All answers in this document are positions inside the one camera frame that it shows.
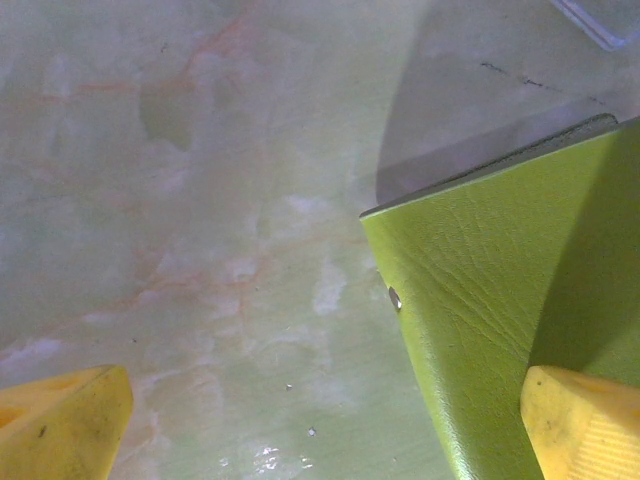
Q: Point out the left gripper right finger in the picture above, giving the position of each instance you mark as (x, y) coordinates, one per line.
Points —
(585, 430)

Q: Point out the green card holder wallet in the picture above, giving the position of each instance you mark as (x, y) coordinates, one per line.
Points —
(490, 275)

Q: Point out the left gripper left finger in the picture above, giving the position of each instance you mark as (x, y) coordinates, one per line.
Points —
(60, 430)

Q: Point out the group of red-black packets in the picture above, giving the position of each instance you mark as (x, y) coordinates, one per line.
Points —
(605, 25)

